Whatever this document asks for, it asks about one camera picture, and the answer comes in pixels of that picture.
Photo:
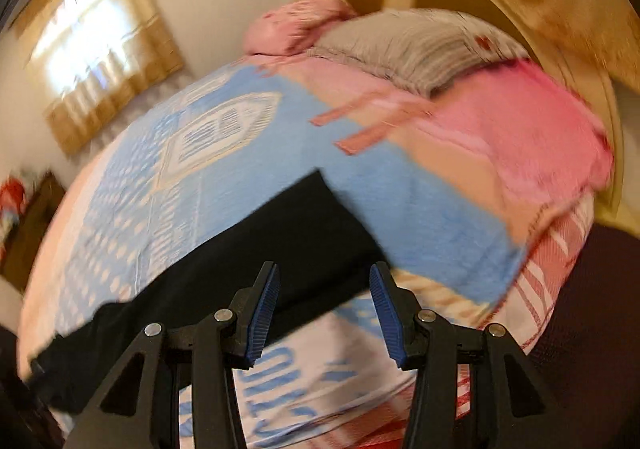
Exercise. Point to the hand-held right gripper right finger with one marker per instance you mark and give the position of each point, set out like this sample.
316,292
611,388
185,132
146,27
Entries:
387,319

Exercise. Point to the black pants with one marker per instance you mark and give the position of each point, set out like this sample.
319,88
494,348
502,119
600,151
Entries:
250,239

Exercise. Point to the red striped bed sheet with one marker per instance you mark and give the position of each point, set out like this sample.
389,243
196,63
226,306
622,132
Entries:
540,279

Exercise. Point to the dark cloth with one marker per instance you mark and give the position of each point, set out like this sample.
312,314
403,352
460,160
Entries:
600,329

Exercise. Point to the blue and pink printed blanket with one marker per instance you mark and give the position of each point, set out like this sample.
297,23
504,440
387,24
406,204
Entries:
300,129

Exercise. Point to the pink folded quilt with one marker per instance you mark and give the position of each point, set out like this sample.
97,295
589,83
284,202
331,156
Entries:
290,29

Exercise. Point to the red gift bag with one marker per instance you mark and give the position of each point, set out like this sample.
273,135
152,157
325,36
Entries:
10,194

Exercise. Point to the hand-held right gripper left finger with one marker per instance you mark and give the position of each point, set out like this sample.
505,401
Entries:
262,319

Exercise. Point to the striped pillow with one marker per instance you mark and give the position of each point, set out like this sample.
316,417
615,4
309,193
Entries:
400,49

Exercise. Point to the brown wooden desk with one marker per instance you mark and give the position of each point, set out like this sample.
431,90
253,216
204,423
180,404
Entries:
35,229

